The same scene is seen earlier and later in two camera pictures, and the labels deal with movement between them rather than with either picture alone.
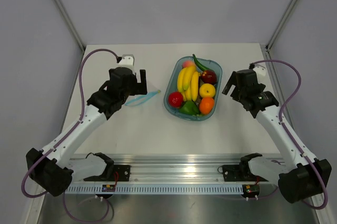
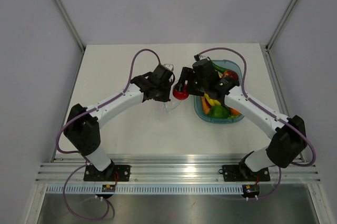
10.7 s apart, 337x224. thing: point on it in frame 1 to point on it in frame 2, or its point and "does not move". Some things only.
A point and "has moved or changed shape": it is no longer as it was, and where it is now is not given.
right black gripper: (233, 80) to (187, 74)
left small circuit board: (108, 187) does not move
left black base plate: (123, 173) does not move
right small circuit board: (250, 190) does not move
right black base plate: (239, 173) does not move
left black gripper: (139, 88) to (167, 84)
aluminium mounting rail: (178, 169) does not move
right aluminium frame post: (288, 10) does not move
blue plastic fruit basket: (171, 84) to (225, 65)
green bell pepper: (189, 107) to (219, 112)
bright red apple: (176, 99) to (179, 92)
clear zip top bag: (137, 100) has moved or changed shape
